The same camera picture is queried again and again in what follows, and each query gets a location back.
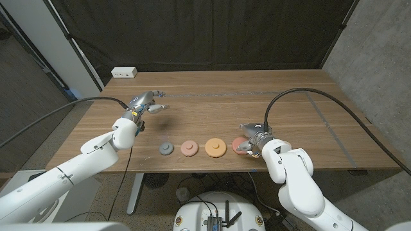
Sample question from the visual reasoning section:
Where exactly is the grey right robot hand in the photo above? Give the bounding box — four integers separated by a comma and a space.
236, 123, 277, 158

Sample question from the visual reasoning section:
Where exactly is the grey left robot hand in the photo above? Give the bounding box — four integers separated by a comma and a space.
121, 90, 170, 128

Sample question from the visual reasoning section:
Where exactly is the coral red hanoi disk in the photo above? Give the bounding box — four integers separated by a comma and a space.
231, 137, 250, 156

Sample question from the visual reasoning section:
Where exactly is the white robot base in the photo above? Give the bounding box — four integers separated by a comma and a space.
172, 191, 267, 231

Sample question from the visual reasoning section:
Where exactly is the large orange hanoi disk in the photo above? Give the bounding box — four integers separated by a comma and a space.
204, 137, 227, 158

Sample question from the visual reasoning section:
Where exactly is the small grey hanoi disk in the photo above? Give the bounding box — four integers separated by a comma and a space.
159, 141, 175, 156

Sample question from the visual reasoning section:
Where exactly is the pink hanoi disk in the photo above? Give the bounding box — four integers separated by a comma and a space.
180, 140, 200, 157

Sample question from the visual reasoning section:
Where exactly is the white power strip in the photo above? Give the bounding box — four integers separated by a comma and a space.
110, 66, 138, 79

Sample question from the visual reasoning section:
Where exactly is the grey tape outline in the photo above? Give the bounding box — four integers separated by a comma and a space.
96, 90, 359, 169

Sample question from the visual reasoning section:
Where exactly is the dark round floor fan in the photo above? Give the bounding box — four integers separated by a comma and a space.
143, 173, 170, 189

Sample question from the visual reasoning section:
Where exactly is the black backdrop stand pole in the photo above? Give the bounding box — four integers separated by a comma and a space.
319, 0, 360, 69
42, 0, 105, 91

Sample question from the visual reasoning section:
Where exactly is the black power adapter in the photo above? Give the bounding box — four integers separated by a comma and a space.
265, 211, 298, 231

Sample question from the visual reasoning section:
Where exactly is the black backdrop cloth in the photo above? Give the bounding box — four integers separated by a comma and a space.
48, 0, 359, 86

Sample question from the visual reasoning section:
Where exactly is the white table leg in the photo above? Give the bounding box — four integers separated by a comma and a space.
126, 173, 145, 216

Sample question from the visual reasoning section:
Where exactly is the grey round floor object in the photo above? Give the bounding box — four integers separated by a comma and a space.
175, 187, 191, 202

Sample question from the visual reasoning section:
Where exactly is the grey antenna radio module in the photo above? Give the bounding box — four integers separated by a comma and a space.
207, 200, 243, 231

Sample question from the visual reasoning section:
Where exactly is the blue black foot pedal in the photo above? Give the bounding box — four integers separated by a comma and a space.
27, 171, 48, 184

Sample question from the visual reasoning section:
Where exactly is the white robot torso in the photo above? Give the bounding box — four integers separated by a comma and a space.
0, 221, 131, 231

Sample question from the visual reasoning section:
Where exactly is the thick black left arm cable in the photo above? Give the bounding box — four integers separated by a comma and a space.
0, 96, 129, 149

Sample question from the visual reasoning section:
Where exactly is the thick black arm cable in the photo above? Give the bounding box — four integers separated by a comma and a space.
0, 96, 129, 149
263, 87, 411, 176

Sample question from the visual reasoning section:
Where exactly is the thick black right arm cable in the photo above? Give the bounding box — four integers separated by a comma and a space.
263, 87, 411, 176

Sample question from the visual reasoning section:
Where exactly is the light grey floor cable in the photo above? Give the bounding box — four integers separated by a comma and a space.
247, 171, 282, 215

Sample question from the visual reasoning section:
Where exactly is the thin black left wrist cable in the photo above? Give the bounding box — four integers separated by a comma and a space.
64, 146, 134, 223

